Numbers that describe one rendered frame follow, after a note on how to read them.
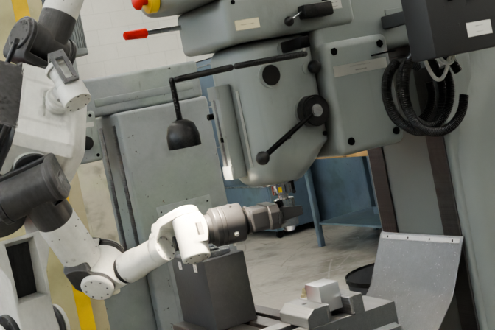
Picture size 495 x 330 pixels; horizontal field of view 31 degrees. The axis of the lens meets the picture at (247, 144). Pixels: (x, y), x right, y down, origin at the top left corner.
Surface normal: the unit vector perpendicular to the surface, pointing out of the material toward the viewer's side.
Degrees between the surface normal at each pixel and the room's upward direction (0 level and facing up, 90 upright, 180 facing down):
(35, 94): 58
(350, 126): 90
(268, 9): 90
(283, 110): 90
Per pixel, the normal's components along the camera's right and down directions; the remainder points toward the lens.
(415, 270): -0.85, -0.27
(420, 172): -0.85, 0.20
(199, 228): 0.15, -0.43
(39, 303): 0.67, -0.01
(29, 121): 0.46, -0.59
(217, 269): 0.47, -0.04
